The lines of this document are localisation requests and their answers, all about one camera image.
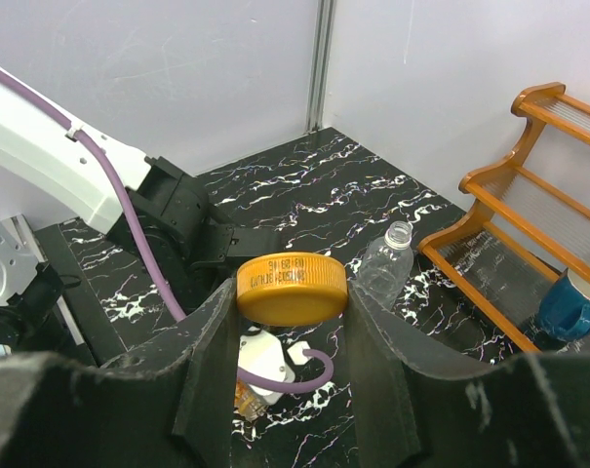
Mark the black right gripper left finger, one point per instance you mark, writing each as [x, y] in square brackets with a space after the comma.
[166, 403]

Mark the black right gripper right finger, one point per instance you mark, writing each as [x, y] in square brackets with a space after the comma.
[419, 403]

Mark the orange juice bottle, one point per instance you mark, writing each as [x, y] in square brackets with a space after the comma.
[247, 403]

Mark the orange bottle cap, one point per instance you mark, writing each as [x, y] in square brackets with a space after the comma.
[291, 289]

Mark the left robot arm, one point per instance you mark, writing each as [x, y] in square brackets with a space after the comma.
[145, 207]

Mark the clear empty plastic bottle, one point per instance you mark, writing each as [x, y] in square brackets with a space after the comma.
[387, 264]

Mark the blue ceramic mug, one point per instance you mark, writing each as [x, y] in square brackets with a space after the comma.
[564, 312]

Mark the orange wooden shelf rack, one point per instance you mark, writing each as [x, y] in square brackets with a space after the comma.
[529, 222]

